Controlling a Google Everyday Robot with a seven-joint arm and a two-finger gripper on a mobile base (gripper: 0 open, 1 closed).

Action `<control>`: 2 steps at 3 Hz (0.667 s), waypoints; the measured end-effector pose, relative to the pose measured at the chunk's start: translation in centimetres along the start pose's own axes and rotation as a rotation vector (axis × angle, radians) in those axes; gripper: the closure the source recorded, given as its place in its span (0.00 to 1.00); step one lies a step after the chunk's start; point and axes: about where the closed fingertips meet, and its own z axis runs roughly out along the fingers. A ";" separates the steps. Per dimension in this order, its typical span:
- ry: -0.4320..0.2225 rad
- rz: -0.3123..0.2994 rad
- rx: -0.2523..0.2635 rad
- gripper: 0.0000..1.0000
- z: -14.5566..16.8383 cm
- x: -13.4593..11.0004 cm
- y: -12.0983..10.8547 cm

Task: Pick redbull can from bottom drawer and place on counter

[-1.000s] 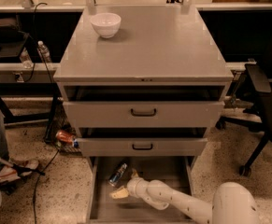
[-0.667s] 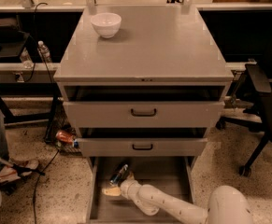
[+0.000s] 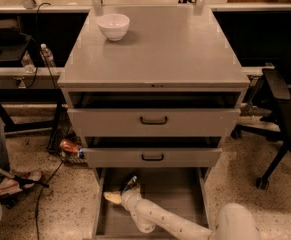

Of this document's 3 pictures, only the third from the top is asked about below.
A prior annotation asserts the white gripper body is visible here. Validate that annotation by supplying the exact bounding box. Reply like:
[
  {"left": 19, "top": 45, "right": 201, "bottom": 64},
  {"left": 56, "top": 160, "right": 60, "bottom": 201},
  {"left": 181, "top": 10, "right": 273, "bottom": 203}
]
[{"left": 121, "top": 190, "right": 142, "bottom": 210}]

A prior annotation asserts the silver redbull can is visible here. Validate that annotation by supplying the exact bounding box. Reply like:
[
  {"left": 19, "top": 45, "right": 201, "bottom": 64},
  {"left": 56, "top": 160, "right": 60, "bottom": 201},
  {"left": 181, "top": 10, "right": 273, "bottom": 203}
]
[{"left": 120, "top": 176, "right": 137, "bottom": 193}]

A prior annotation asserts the grey middle drawer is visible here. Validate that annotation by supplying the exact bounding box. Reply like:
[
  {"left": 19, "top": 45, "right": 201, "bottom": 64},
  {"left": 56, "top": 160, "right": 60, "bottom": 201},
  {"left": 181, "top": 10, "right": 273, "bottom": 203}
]
[{"left": 83, "top": 148, "right": 222, "bottom": 168}]

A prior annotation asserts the grey drawer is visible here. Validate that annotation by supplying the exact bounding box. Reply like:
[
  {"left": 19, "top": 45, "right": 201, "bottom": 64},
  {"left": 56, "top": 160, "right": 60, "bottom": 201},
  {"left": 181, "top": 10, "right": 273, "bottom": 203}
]
[
  {"left": 83, "top": 148, "right": 222, "bottom": 168},
  {"left": 68, "top": 109, "right": 240, "bottom": 137},
  {"left": 92, "top": 168, "right": 209, "bottom": 240}
]

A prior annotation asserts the grey bottom drawer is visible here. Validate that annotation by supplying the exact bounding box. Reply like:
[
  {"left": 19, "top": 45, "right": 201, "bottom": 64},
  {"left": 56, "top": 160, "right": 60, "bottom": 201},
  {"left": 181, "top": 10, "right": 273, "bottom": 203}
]
[{"left": 92, "top": 168, "right": 209, "bottom": 240}]

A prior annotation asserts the grey top drawer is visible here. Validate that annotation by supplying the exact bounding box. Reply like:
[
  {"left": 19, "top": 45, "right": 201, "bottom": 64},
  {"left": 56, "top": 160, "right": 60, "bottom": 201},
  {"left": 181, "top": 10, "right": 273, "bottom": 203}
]
[{"left": 68, "top": 109, "right": 240, "bottom": 137}]

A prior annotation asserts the grey drawer cabinet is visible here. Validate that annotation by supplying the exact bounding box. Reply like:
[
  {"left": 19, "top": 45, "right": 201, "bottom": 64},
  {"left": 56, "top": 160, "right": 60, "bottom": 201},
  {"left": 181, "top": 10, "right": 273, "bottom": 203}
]
[{"left": 57, "top": 5, "right": 251, "bottom": 172}]

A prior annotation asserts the white red sneaker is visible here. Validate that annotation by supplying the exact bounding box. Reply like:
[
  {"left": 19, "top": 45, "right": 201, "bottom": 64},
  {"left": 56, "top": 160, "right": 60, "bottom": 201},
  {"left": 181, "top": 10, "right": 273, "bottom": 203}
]
[{"left": 0, "top": 170, "right": 42, "bottom": 196}]

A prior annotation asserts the clear water bottle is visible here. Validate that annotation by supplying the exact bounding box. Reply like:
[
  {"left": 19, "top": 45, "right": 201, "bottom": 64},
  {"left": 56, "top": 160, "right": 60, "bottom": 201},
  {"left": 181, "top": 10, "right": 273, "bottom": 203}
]
[{"left": 41, "top": 43, "right": 56, "bottom": 68}]

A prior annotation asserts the clear plastic cup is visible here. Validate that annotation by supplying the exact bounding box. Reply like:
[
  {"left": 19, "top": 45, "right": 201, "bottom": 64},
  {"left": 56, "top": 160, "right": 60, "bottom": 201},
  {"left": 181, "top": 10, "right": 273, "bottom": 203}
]
[{"left": 21, "top": 51, "right": 36, "bottom": 74}]

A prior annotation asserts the white ceramic bowl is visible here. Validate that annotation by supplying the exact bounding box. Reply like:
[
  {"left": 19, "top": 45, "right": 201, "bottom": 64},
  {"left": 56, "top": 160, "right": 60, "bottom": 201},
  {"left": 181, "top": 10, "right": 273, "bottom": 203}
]
[{"left": 96, "top": 13, "right": 130, "bottom": 41}]

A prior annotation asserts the black office chair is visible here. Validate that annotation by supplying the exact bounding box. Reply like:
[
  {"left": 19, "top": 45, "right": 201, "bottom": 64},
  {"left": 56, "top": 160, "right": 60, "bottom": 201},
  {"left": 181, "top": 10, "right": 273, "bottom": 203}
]
[{"left": 230, "top": 10, "right": 291, "bottom": 190}]

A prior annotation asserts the black middle drawer handle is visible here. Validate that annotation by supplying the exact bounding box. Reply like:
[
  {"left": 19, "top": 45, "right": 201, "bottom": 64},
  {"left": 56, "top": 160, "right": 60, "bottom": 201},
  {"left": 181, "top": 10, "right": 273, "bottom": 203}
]
[{"left": 141, "top": 154, "right": 164, "bottom": 162}]

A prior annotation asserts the black drawer handle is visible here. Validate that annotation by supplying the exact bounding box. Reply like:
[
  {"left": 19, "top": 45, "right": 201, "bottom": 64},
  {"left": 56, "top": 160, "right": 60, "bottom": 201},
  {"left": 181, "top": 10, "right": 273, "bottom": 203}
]
[
  {"left": 139, "top": 116, "right": 168, "bottom": 125},
  {"left": 141, "top": 154, "right": 164, "bottom": 162}
]

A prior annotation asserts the black top drawer handle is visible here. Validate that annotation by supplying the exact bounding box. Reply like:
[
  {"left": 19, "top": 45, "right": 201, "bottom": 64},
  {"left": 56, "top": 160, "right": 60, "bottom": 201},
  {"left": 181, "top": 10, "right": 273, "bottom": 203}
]
[{"left": 139, "top": 116, "right": 168, "bottom": 125}]

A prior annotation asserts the black floor cable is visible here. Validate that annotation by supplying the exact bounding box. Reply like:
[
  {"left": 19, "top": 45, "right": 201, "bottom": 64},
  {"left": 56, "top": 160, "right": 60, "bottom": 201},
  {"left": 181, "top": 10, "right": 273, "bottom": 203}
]
[{"left": 34, "top": 160, "right": 64, "bottom": 240}]

